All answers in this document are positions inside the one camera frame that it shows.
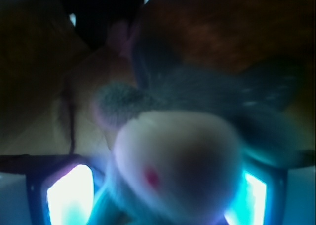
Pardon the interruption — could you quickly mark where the gray plush animal toy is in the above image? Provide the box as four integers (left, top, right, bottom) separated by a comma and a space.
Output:
92, 21, 306, 225

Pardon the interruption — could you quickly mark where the brown paper bag bin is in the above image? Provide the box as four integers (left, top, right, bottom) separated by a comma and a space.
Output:
0, 0, 316, 166

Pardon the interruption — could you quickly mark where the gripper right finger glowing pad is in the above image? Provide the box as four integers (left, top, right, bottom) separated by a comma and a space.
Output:
223, 150, 316, 225

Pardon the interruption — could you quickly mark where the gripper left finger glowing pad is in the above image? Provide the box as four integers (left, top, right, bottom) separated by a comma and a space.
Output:
0, 154, 107, 225

